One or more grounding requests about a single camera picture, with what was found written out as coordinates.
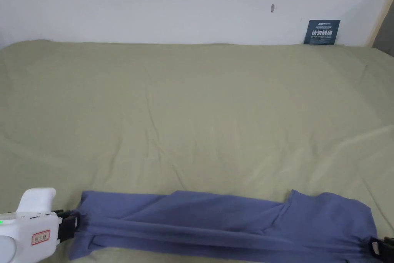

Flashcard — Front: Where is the beige wooden door frame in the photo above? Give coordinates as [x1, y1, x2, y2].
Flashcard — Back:
[366, 0, 394, 49]

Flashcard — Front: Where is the bed with pale green sheet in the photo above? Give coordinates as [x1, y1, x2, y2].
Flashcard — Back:
[0, 39, 394, 263]

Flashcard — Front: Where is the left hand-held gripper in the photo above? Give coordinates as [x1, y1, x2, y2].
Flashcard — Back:
[0, 187, 82, 263]

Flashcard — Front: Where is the dark blue sign card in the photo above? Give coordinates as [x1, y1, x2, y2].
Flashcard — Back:
[303, 19, 341, 45]

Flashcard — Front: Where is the blue garment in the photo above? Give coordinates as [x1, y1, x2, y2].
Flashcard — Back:
[68, 189, 379, 263]

